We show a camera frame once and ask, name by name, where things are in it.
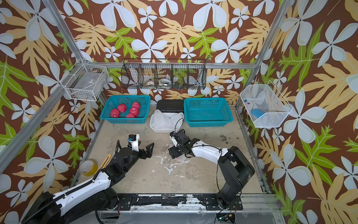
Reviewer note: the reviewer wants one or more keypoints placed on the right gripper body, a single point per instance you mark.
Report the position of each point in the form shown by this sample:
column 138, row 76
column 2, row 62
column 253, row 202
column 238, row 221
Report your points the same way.
column 176, row 151

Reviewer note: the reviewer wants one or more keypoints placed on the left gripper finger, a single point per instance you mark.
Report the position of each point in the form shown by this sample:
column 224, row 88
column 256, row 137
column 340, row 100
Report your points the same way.
column 118, row 148
column 147, row 152

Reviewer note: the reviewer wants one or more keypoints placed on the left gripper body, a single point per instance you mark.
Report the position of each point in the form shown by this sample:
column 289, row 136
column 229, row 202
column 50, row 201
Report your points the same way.
column 135, row 157

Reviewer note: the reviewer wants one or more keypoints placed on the removed foam net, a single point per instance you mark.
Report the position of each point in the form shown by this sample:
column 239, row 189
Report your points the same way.
column 160, row 120
column 177, row 120

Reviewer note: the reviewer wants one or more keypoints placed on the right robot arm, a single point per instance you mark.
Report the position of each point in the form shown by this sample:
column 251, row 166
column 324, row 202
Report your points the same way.
column 235, row 167

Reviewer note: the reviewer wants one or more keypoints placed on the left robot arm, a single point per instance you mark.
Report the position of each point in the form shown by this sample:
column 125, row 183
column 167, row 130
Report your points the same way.
column 91, row 195

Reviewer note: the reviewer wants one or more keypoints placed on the yellow box cutter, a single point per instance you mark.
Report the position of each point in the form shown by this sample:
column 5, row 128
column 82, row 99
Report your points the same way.
column 102, row 167

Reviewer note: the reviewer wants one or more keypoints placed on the white rectangular tub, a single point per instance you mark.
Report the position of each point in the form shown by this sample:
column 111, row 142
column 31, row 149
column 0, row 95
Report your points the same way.
column 165, row 130

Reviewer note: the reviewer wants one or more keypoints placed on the left teal plastic basket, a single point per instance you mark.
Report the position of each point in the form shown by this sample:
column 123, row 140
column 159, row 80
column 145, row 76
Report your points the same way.
column 128, row 100

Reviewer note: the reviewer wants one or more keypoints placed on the teal plastic basket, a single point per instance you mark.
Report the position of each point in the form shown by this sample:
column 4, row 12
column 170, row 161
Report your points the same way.
column 207, row 112
column 128, row 100

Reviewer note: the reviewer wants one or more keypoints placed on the right teal plastic basket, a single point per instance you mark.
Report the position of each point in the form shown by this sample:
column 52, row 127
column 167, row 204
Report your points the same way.
column 207, row 112

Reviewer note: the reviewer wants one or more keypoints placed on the yellow tape roll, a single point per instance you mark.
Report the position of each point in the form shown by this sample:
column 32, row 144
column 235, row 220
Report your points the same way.
column 88, row 168

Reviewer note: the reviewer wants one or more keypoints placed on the black plastic case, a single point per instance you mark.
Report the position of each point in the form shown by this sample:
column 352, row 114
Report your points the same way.
column 170, row 105

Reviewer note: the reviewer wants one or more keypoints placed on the blue object in basket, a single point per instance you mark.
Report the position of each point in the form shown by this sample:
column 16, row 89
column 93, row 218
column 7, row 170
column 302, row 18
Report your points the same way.
column 257, row 113

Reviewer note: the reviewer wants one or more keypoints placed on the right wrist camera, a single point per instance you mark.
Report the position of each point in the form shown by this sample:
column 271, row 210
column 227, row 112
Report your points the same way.
column 172, row 136

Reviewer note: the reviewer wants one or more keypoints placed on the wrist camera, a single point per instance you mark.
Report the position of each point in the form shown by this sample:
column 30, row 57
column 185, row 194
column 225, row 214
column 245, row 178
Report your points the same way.
column 133, row 142
column 172, row 136

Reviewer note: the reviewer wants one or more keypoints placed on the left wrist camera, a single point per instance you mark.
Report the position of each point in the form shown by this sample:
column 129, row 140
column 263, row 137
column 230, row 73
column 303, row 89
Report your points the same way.
column 133, row 142

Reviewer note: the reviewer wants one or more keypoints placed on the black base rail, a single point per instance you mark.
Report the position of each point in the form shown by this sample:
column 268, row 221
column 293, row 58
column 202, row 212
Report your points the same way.
column 207, row 201

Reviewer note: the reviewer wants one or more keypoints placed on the white item in wire basket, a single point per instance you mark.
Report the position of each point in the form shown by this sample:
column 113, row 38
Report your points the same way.
column 165, row 82

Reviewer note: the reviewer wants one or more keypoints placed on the white wire basket left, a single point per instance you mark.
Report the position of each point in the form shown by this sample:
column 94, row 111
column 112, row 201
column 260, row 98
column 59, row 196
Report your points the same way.
column 85, row 81

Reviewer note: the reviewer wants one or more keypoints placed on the white wire basket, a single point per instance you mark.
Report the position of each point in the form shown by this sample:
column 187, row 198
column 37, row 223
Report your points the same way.
column 85, row 81
column 268, row 98

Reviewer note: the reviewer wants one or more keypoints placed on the black wire wall basket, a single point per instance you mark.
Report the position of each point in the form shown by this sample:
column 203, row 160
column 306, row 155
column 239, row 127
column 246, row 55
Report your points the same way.
column 183, row 73

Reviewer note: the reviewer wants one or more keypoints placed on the white wire basket right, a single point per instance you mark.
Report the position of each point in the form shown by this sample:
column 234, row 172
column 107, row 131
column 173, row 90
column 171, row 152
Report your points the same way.
column 268, row 98

